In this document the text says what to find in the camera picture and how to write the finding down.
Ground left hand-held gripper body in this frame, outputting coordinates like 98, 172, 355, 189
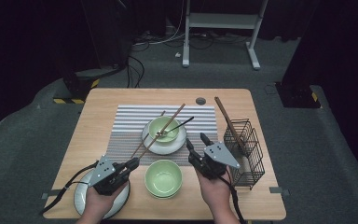
88, 154, 131, 196

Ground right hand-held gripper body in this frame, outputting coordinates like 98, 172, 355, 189
188, 141, 241, 181

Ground brown wooden chopstick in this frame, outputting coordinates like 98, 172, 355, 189
213, 96, 249, 156
131, 110, 166, 159
137, 103, 186, 161

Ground green bowl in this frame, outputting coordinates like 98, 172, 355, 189
144, 159, 184, 198
148, 116, 181, 145
148, 189, 181, 200

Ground white plate dark rim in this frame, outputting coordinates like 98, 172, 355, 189
141, 119, 188, 156
73, 169, 131, 220

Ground metal spoon black handle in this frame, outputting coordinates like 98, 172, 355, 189
155, 116, 196, 140

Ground black wire cutlery basket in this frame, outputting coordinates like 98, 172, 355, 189
223, 118, 266, 190

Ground person's left hand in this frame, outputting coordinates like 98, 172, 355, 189
76, 182, 129, 224

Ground person's right hand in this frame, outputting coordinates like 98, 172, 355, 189
196, 169, 233, 213

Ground grey striped placemat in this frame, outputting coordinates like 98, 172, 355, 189
105, 105, 222, 166

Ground grey tape strip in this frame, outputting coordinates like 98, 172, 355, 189
268, 186, 291, 198
41, 189, 63, 200

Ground black stand base yellow stripes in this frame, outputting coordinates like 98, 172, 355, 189
52, 66, 101, 105
274, 81, 322, 109

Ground black equipment column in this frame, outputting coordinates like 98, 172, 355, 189
80, 0, 133, 71

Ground dark curtain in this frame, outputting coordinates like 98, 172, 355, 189
0, 0, 85, 147
287, 0, 358, 188

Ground left hand-held gripper black cable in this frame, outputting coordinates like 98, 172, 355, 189
39, 161, 100, 217

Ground hand-held gripper black cable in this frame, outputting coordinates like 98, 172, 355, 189
220, 175, 247, 224
39, 161, 100, 217

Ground right hand-held gripper black cable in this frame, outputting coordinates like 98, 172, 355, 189
220, 175, 247, 224

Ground black floor cable bundle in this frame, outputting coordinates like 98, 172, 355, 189
188, 31, 250, 51

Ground black looped floor cable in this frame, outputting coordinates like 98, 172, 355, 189
126, 55, 145, 89

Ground white floor cable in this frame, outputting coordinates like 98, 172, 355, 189
132, 0, 187, 48

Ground white metal stand frame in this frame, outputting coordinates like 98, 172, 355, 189
182, 0, 269, 71

